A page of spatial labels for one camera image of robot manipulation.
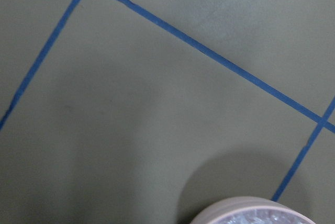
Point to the pile of ice cubes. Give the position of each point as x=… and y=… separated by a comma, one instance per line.
x=262, y=216

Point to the pink bowl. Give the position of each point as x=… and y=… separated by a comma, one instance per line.
x=230, y=206

